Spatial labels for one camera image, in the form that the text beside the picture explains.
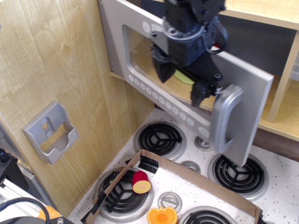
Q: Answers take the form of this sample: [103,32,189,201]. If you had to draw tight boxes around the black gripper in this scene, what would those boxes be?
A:
[151,30,223,107]

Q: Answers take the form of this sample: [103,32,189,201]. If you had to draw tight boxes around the grey toy microwave door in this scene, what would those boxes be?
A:
[99,0,273,166]

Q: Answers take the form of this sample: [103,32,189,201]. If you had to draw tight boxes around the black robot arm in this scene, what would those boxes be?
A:
[151,0,228,107]

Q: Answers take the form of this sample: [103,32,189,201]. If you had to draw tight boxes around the green toy plate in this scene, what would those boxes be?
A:
[174,70,194,85]

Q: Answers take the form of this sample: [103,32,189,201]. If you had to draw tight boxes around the back left stove burner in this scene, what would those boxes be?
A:
[133,122,187,161]

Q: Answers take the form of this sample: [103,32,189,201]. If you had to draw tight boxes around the stove burner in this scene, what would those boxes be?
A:
[178,206,236,224]
[100,168,154,224]
[133,122,187,161]
[207,154,269,201]

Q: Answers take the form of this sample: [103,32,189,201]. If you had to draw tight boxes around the back grey stove knob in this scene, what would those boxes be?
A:
[194,136,211,152]

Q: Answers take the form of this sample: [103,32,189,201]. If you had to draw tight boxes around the grey stove knob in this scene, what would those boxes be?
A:
[181,161,200,174]
[194,136,211,152]
[157,191,183,212]

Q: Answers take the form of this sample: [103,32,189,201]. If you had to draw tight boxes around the middle grey stove knob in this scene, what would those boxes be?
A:
[181,161,200,174]

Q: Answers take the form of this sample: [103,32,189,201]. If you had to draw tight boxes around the brown cardboard barrier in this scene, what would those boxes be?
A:
[80,150,262,224]

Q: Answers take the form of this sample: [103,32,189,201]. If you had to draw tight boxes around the red toy fruit half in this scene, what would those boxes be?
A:
[132,171,151,194]

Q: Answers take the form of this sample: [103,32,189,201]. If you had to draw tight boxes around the front grey stove knob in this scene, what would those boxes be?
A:
[157,191,183,212]

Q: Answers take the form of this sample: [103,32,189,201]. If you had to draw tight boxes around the back right stove burner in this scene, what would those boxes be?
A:
[207,154,269,201]

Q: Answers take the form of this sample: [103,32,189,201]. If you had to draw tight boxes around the orange toy pumpkin half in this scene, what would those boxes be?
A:
[147,207,178,224]

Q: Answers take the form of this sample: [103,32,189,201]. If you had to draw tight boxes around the front right stove burner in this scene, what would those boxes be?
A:
[178,206,236,224]

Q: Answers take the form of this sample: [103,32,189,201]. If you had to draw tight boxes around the front left stove burner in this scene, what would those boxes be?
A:
[100,168,154,224]

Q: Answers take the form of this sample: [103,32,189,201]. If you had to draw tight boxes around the grey wall phone holder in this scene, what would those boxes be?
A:
[22,101,78,164]

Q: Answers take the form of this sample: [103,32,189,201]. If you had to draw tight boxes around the orange toy near cable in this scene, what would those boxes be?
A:
[37,206,61,220]

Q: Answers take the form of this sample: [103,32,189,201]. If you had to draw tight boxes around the black braided cable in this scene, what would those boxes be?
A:
[0,197,51,224]

